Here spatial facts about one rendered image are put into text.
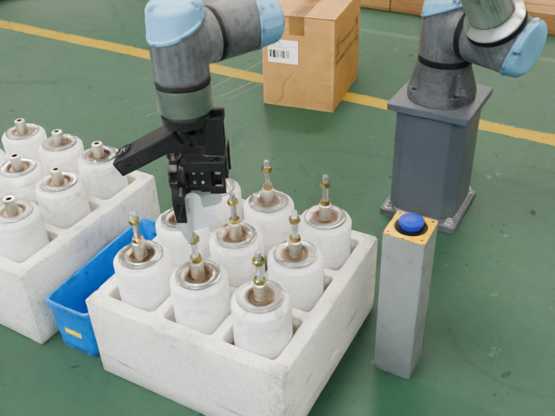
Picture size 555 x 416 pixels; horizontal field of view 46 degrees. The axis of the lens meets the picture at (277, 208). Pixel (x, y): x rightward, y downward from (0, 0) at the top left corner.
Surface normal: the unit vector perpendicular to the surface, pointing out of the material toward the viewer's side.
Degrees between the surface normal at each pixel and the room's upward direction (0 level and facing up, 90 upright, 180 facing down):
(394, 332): 90
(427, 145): 90
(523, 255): 0
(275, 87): 89
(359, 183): 0
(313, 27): 90
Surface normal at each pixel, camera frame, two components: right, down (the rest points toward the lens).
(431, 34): -0.79, 0.37
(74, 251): 0.86, 0.26
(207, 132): -0.04, 0.57
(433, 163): -0.50, 0.50
